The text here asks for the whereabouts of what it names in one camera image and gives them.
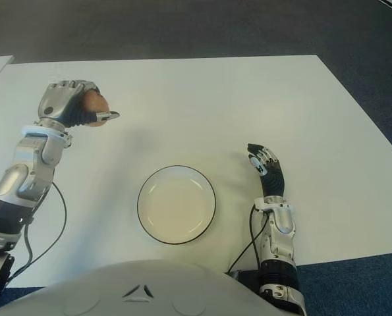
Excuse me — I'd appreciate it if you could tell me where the white plate with black rim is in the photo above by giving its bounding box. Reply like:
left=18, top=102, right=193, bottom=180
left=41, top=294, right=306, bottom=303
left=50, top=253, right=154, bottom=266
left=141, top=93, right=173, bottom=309
left=136, top=164, right=217, bottom=246

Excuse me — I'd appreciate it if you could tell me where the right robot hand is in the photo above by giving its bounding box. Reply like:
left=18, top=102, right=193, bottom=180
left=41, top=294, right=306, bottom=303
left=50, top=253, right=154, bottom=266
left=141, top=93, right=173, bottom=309
left=247, top=143, right=287, bottom=199

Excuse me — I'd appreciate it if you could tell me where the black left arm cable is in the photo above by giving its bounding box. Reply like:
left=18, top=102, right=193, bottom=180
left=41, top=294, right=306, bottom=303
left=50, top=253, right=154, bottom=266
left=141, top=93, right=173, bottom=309
left=6, top=182, right=67, bottom=280

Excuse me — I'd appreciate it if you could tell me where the red apple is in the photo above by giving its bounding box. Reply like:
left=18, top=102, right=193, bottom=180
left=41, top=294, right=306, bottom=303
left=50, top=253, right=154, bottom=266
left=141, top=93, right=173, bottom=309
left=82, top=90, right=111, bottom=128

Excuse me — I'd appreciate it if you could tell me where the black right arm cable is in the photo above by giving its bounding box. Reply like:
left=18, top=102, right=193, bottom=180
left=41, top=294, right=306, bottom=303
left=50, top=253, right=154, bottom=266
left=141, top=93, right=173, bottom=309
left=227, top=207, right=266, bottom=274

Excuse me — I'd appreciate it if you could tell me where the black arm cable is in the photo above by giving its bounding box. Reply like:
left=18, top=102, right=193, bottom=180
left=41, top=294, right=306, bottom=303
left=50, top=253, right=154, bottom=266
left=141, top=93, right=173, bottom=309
left=6, top=182, right=67, bottom=280
left=227, top=207, right=266, bottom=274

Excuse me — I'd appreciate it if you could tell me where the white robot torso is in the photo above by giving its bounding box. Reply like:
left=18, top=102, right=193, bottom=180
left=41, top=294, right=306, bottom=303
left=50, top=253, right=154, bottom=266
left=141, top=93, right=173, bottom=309
left=0, top=259, right=269, bottom=316

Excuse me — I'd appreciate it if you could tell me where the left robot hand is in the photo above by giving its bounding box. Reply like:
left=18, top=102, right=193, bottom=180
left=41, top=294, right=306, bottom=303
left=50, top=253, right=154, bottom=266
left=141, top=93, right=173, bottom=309
left=37, top=79, right=121, bottom=128

